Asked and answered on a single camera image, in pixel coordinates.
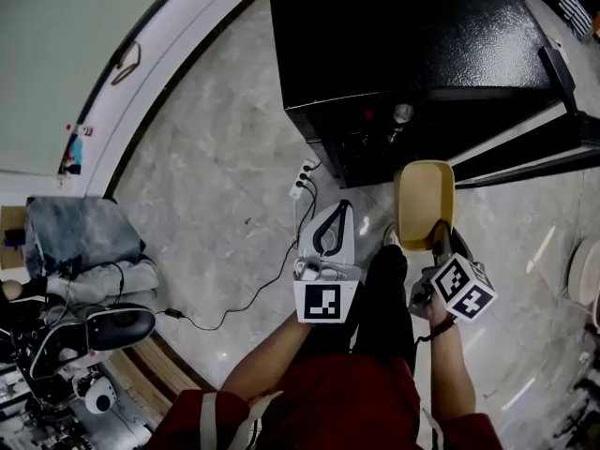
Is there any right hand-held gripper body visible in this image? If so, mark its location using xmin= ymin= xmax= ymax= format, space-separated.
xmin=407 ymin=225 xmax=499 ymax=323

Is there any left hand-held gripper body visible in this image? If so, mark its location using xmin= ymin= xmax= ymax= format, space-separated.
xmin=292 ymin=199 xmax=363 ymax=325

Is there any yellow plastic container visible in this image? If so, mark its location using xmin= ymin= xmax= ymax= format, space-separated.
xmin=393 ymin=159 xmax=457 ymax=253

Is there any black mini fridge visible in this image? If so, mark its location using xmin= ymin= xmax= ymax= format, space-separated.
xmin=266 ymin=0 xmax=600 ymax=190

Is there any person's right forearm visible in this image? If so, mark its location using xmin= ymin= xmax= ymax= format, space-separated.
xmin=428 ymin=323 xmax=477 ymax=422

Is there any person's left forearm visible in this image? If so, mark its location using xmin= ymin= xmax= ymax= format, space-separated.
xmin=219 ymin=319 xmax=316 ymax=403

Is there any person's right hand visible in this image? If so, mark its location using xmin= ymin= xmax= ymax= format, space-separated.
xmin=424 ymin=292 xmax=458 ymax=331

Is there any person's white shoe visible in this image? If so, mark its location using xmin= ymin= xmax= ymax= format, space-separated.
xmin=381 ymin=221 xmax=402 ymax=248

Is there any black wristband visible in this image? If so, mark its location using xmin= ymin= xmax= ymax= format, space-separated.
xmin=413 ymin=315 xmax=459 ymax=346

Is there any white power strip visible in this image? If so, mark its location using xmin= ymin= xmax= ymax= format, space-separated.
xmin=289 ymin=158 xmax=317 ymax=200

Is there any person's black trouser leg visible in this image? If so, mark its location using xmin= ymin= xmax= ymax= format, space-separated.
xmin=322 ymin=244 xmax=417 ymax=375

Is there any person's red shirt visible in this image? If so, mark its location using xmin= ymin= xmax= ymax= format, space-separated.
xmin=143 ymin=353 xmax=506 ymax=450

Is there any white round stool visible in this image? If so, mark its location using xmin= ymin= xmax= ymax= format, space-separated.
xmin=566 ymin=238 xmax=600 ymax=308

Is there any silver capped bottle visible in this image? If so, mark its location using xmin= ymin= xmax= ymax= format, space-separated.
xmin=385 ymin=102 xmax=416 ymax=145

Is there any wooden board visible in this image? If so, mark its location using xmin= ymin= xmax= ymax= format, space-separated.
xmin=108 ymin=334 xmax=203 ymax=419

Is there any black padded seat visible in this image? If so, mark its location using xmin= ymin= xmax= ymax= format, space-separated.
xmin=28 ymin=302 xmax=158 ymax=380

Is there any light grey garment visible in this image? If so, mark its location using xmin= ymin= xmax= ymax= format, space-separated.
xmin=45 ymin=259 xmax=161 ymax=307

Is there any grey denim covered box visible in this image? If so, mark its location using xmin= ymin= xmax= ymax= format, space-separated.
xmin=24 ymin=195 xmax=147 ymax=278

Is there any black white striped cloth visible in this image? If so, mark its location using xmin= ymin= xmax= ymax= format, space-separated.
xmin=545 ymin=0 xmax=595 ymax=42

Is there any brown cardboard piece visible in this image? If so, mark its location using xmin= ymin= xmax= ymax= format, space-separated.
xmin=0 ymin=204 xmax=30 ymax=272

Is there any black power cable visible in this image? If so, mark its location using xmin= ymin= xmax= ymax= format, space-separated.
xmin=154 ymin=160 xmax=325 ymax=333

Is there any white shoulder strap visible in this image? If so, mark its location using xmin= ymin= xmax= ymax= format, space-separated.
xmin=225 ymin=389 xmax=285 ymax=450

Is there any white round camera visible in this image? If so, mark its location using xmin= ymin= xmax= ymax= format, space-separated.
xmin=83 ymin=376 xmax=119 ymax=416

